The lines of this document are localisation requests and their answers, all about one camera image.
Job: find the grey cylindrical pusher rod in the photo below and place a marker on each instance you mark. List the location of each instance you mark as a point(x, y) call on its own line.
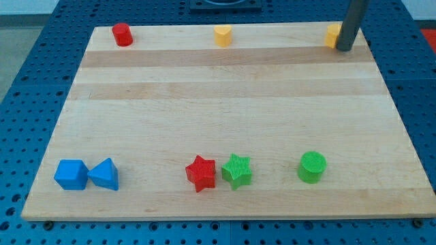
point(351, 24)

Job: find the wooden board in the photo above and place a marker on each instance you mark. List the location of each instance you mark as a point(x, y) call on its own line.
point(275, 93)

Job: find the green star block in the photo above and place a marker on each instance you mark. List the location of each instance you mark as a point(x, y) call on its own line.
point(237, 171)

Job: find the red star block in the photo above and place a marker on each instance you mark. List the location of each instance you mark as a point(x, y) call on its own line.
point(201, 172)

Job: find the yellow hexagon block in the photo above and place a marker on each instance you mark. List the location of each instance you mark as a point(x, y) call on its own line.
point(332, 34)

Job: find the yellow heart block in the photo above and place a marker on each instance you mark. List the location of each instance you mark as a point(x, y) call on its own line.
point(223, 35)

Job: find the green cylinder block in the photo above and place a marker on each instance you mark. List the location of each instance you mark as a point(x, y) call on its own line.
point(312, 166)

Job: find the red cylinder block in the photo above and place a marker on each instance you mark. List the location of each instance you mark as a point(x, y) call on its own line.
point(122, 34)

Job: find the blue triangle block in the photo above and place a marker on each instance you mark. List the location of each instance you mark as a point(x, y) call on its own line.
point(105, 175)

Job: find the blue cube block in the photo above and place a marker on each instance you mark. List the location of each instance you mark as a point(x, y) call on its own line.
point(71, 174)

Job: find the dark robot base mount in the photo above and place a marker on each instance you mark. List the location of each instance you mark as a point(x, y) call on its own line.
point(224, 5)

